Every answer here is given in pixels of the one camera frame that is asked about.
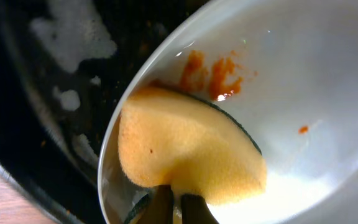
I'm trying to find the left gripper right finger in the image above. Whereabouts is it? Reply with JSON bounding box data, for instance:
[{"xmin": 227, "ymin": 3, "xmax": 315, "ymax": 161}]
[{"xmin": 181, "ymin": 194, "xmax": 218, "ymax": 224}]

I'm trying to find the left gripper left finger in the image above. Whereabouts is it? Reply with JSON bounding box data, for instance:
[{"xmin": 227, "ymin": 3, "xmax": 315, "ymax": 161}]
[{"xmin": 124, "ymin": 185, "xmax": 174, "ymax": 224}]

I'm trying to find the yellow sponge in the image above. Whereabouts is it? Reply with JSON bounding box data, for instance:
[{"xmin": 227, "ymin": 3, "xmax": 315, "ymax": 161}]
[{"xmin": 118, "ymin": 88, "xmax": 267, "ymax": 205}]

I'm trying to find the light blue-grey plate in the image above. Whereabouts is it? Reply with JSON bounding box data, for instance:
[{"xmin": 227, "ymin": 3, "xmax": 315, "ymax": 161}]
[{"xmin": 97, "ymin": 0, "xmax": 358, "ymax": 224}]

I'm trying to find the round black tray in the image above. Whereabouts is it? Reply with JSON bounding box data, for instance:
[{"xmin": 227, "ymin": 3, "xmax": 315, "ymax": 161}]
[{"xmin": 0, "ymin": 0, "xmax": 203, "ymax": 223}]

